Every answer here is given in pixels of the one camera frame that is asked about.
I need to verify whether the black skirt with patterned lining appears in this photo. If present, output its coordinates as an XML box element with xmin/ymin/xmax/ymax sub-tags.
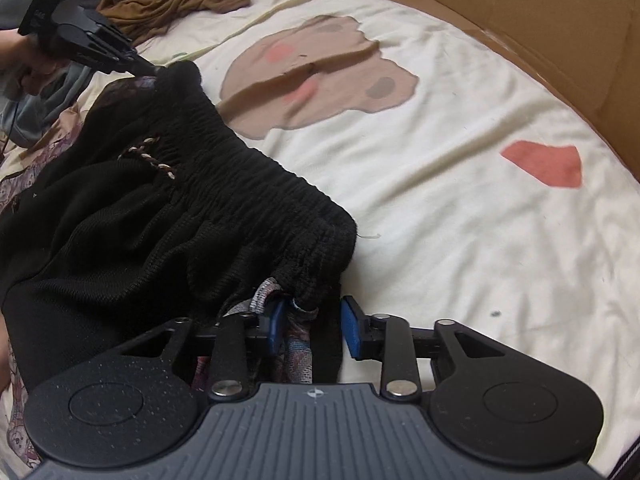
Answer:
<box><xmin>0</xmin><ymin>60</ymin><xmax>359</xmax><ymax>397</ymax></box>

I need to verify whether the bear print bed sheet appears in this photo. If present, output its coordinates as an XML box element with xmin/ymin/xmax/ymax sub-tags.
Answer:
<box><xmin>0</xmin><ymin>0</ymin><xmax>640</xmax><ymax>480</ymax></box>

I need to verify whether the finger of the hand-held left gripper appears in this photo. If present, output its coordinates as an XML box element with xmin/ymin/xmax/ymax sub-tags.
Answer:
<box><xmin>127</xmin><ymin>52</ymin><xmax>166</xmax><ymax>80</ymax></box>

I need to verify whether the person's left hand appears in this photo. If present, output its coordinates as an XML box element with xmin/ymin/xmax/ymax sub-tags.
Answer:
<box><xmin>0</xmin><ymin>31</ymin><xmax>69</xmax><ymax>96</ymax></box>

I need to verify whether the brown cardboard box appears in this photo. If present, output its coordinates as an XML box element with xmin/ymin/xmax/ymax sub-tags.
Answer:
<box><xmin>350</xmin><ymin>0</ymin><xmax>640</xmax><ymax>181</ymax></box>

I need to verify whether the grey cloth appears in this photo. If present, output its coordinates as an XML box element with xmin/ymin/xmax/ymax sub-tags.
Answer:
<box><xmin>0</xmin><ymin>0</ymin><xmax>96</xmax><ymax>147</ymax></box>

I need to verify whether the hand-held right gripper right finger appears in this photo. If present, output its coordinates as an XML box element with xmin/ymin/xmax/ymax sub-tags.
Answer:
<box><xmin>340</xmin><ymin>296</ymin><xmax>523</xmax><ymax>402</ymax></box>

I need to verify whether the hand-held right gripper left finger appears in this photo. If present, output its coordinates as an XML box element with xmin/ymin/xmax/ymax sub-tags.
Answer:
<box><xmin>117</xmin><ymin>299</ymin><xmax>287</xmax><ymax>402</ymax></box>

